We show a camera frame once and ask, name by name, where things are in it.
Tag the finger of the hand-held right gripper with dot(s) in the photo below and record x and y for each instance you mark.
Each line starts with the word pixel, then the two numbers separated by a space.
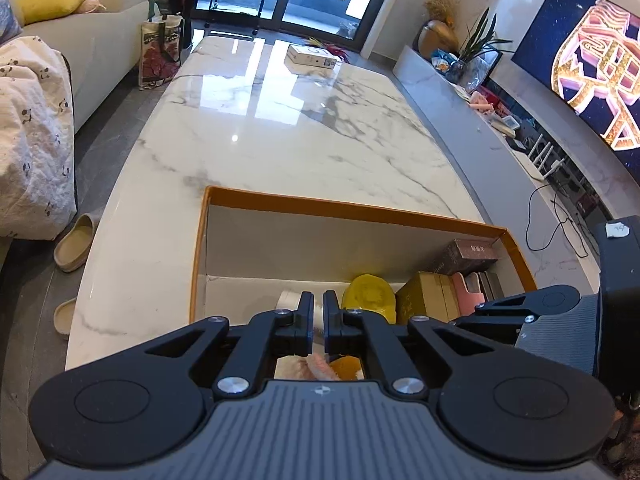
pixel 492 329
pixel 505 305

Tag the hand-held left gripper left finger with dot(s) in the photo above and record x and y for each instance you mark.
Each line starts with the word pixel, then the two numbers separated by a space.
pixel 306 320

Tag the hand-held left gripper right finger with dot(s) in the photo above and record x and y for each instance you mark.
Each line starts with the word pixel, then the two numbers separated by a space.
pixel 331 320

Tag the black white plush toy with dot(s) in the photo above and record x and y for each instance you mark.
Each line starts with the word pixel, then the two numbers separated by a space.
pixel 290 305

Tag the pink pouch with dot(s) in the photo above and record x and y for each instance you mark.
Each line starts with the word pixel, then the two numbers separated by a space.
pixel 467 292

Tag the white yellow crochet plush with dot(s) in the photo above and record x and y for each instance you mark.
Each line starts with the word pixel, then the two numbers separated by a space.
pixel 370 295

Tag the pink striped plush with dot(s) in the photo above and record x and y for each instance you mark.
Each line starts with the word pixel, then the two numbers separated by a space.
pixel 320 366

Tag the small brown box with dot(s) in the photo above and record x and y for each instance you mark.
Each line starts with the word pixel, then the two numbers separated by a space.
pixel 465 255

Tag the orange cardboard box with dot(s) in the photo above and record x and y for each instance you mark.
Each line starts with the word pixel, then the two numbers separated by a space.
pixel 300 245

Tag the gold box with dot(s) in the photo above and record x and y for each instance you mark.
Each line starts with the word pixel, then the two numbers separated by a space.
pixel 425 295

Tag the white router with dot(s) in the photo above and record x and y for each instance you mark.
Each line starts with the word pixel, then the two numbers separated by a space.
pixel 547 157

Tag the white marble tv cabinet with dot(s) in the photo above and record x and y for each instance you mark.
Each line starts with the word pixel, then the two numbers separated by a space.
pixel 480 150

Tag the pink item on cabinet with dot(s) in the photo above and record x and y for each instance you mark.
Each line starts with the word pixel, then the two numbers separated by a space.
pixel 482 104

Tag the television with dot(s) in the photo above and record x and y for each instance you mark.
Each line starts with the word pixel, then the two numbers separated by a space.
pixel 590 65

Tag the beige slipper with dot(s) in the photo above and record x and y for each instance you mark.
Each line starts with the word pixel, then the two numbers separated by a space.
pixel 75 245
pixel 65 316

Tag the blue wrapped pot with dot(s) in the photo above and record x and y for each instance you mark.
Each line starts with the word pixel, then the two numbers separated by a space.
pixel 447 65

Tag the green potted plant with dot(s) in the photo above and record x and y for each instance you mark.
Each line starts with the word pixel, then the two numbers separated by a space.
pixel 480 42

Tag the flat white box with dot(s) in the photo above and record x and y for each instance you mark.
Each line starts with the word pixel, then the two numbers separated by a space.
pixel 310 56

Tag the colourful feather toy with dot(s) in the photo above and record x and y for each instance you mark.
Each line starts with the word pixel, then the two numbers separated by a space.
pixel 332 51

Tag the gold vase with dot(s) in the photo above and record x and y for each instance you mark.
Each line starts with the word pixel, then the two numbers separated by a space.
pixel 437 40

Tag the printed shopping bag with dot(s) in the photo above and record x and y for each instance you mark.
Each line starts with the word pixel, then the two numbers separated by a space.
pixel 160 52

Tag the dried flower bunch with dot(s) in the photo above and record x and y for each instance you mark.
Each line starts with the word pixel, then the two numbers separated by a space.
pixel 442 5

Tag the black framed glass door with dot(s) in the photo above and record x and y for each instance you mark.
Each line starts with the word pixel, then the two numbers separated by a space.
pixel 280 5

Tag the white panda print blanket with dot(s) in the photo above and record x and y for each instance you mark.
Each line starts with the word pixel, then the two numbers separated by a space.
pixel 30 135

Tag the beige sofa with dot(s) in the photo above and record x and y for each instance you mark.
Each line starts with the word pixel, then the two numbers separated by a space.
pixel 100 45

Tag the small pink cushion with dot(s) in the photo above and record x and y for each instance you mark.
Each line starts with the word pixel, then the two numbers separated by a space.
pixel 94 5

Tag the blue floral pillow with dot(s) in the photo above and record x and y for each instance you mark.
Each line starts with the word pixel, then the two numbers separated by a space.
pixel 7 15

